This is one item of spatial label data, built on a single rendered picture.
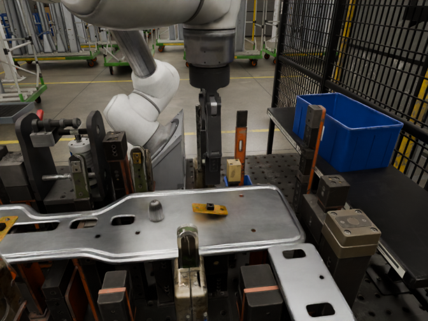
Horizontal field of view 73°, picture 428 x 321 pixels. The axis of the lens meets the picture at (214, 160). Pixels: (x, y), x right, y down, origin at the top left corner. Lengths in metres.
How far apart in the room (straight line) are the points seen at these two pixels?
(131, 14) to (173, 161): 0.89
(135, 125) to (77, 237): 0.67
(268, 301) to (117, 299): 0.26
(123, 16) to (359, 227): 0.54
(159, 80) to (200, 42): 0.79
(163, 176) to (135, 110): 0.30
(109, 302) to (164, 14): 0.46
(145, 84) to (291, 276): 0.95
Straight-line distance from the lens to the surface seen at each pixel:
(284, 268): 0.60
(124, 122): 1.26
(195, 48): 0.51
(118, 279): 0.61
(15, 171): 0.90
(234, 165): 0.76
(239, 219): 0.68
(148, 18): 0.39
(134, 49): 1.18
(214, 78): 0.52
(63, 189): 0.94
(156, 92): 1.29
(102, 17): 0.37
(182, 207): 0.72
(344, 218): 0.65
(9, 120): 0.97
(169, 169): 1.23
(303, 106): 1.00
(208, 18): 0.48
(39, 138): 0.83
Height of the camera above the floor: 1.44
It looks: 29 degrees down
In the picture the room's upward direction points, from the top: straight up
